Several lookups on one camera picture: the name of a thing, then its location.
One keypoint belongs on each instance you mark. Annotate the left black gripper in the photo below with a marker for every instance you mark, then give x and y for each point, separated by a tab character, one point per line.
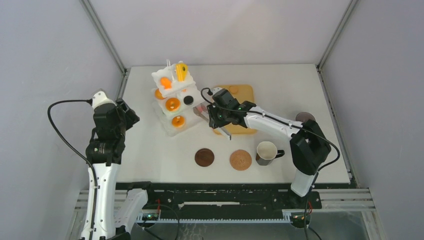
131	118

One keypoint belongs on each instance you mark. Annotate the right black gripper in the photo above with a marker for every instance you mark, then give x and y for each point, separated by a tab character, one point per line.
215	122

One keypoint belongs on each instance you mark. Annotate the metal serving tongs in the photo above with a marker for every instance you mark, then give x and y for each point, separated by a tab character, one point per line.
222	130

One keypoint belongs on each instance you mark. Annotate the black sandwich cookie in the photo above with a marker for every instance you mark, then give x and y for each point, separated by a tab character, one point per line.
188	100

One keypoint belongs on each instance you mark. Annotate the orange egg tart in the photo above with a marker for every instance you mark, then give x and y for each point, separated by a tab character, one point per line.
158	95

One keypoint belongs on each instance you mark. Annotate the white three-tier dessert stand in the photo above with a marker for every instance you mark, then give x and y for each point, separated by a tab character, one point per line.
179	90

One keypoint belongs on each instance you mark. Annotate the orange fish cookie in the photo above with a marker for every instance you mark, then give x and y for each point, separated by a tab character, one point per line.
166	83

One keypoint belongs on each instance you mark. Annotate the yellow cake slice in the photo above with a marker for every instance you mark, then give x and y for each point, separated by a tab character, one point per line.
180	71

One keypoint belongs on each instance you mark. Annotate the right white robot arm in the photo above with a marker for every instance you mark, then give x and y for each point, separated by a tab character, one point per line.
308	145

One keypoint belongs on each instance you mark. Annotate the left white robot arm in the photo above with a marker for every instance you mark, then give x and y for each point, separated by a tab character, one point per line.
104	152

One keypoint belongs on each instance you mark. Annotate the small orange cookie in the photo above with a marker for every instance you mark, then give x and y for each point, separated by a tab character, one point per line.
233	89

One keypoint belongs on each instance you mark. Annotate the dark wooden coaster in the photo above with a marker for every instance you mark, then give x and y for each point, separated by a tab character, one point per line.
204	157

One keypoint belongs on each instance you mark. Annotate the woven rattan coaster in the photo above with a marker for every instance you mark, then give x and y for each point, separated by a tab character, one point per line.
240	160

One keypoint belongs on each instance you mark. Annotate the black mug white interior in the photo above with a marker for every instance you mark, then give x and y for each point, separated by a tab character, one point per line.
266	152

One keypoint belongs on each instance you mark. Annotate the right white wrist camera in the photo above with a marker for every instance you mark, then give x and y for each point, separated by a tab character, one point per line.
216	90

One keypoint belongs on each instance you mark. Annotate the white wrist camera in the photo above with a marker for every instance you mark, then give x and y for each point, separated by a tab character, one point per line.
100	98
216	90

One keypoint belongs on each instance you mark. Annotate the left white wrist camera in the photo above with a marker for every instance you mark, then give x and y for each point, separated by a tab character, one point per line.
100	98

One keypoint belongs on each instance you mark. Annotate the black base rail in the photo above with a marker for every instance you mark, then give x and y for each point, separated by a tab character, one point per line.
223	201

